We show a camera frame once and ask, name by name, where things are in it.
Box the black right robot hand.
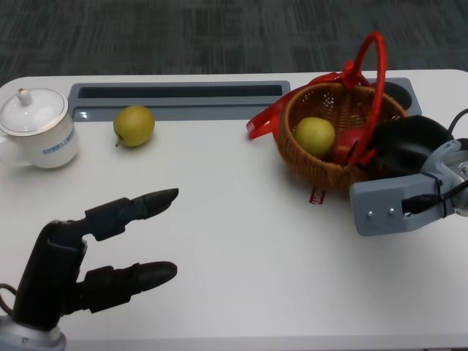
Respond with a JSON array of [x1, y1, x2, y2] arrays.
[[365, 115, 456, 176]]

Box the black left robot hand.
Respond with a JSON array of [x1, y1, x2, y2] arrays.
[[12, 188, 180, 332]]

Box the red apple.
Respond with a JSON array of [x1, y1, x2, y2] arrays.
[[332, 129, 361, 164]]

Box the wicker basket with red handle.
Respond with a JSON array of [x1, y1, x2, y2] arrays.
[[245, 31, 410, 205]]

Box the grey table cup holder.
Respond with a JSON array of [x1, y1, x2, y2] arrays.
[[380, 78, 423, 118]]

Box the white ceramic mug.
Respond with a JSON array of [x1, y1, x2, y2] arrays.
[[0, 115, 80, 169]]

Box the white mug lid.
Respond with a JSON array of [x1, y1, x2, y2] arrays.
[[0, 87, 69, 137]]

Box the green pear with stem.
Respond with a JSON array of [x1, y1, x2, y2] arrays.
[[113, 105, 156, 148]]

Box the grey slotted table groove insert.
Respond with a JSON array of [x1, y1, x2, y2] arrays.
[[67, 80, 292, 121]]

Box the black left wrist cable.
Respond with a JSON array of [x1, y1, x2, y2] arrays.
[[0, 283, 18, 315]]

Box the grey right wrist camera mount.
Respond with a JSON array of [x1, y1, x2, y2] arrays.
[[350, 171, 439, 237]]

